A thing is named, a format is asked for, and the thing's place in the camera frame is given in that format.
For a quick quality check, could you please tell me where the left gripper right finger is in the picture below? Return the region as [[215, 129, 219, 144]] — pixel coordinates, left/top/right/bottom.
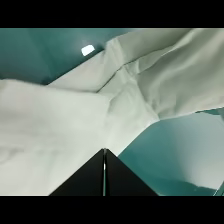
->
[[104, 148, 159, 197]]

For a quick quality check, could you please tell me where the white shirt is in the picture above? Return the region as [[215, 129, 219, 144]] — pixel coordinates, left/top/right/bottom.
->
[[0, 27, 224, 197]]

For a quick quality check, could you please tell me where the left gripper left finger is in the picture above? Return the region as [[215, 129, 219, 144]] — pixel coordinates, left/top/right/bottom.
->
[[49, 148, 105, 197]]

